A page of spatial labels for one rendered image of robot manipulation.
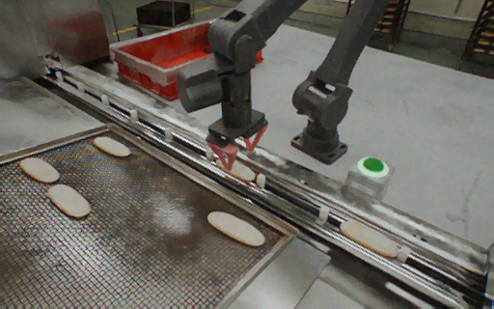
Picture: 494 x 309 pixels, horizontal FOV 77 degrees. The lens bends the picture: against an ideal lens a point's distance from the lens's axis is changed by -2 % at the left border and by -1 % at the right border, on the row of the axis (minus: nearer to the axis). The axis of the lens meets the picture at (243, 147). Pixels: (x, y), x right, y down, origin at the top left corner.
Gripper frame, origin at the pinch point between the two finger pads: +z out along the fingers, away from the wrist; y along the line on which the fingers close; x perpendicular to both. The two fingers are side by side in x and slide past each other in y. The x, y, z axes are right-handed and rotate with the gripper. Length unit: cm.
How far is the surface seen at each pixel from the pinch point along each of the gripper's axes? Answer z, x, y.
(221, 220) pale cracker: -3.4, 10.1, 16.8
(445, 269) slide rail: 3.7, 40.3, -0.6
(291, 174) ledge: 2.2, 10.4, -4.0
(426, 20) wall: 85, -45, -436
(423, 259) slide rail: 3.7, 37.1, -0.5
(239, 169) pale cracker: 2.0, 1.0, 1.3
